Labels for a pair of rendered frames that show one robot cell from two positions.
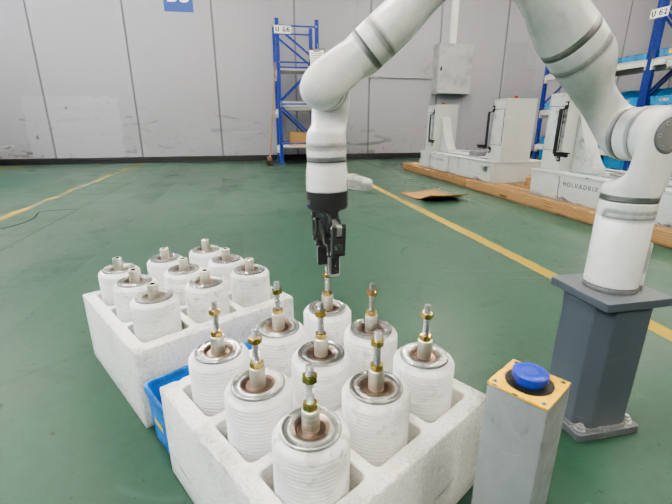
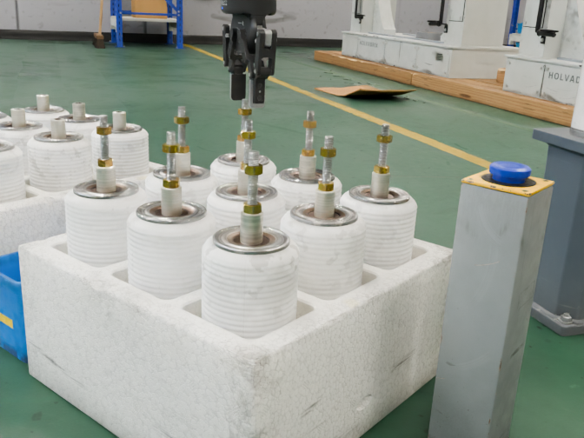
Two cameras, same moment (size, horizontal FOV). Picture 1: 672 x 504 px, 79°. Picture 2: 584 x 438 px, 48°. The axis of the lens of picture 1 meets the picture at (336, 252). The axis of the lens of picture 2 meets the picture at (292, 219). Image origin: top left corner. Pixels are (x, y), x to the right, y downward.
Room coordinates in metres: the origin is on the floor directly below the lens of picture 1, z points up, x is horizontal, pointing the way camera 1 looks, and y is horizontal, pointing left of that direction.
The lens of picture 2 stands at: (-0.20, 0.08, 0.48)
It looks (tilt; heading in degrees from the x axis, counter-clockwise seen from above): 18 degrees down; 352
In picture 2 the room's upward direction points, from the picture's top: 3 degrees clockwise
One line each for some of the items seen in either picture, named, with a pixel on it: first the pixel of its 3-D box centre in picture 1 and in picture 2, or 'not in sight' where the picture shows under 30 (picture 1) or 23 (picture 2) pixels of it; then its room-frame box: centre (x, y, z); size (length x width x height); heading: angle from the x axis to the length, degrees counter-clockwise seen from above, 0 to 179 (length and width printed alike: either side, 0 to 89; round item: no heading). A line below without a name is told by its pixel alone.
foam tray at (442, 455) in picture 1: (322, 435); (243, 312); (0.57, 0.02, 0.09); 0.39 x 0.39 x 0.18; 43
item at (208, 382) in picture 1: (223, 398); (109, 261); (0.58, 0.19, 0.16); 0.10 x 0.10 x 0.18
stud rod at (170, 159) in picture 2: (255, 352); (171, 166); (0.49, 0.11, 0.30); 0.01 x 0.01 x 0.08
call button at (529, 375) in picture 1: (529, 377); (509, 175); (0.41, -0.23, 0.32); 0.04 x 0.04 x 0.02
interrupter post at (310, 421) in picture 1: (310, 419); (251, 228); (0.40, 0.03, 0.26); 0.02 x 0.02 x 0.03
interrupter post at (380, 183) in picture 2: (424, 348); (380, 185); (0.56, -0.14, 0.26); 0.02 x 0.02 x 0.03
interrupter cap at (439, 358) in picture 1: (424, 355); (379, 195); (0.56, -0.14, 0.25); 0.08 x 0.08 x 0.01
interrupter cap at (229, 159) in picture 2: (327, 308); (243, 160); (0.74, 0.02, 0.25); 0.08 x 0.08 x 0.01
